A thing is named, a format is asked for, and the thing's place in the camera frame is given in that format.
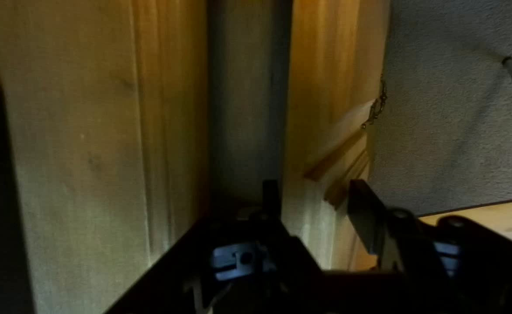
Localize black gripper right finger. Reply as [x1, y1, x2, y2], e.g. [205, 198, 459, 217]
[347, 180, 443, 275]

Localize wooden roll-top desk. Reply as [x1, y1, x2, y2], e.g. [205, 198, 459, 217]
[0, 0, 394, 314]

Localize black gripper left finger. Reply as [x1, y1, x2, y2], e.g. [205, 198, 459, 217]
[252, 180, 324, 314]

